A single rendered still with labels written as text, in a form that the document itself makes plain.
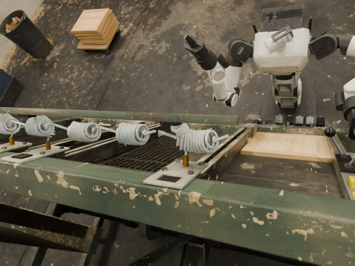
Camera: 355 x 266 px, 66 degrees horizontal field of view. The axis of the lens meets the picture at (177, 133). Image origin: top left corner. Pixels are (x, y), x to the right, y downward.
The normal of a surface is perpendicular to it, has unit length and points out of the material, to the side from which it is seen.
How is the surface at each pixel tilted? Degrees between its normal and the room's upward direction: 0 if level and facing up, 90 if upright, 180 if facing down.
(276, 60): 68
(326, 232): 37
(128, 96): 0
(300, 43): 23
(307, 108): 0
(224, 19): 0
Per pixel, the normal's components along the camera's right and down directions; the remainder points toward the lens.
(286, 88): -0.41, -0.02
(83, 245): -0.35, -0.45
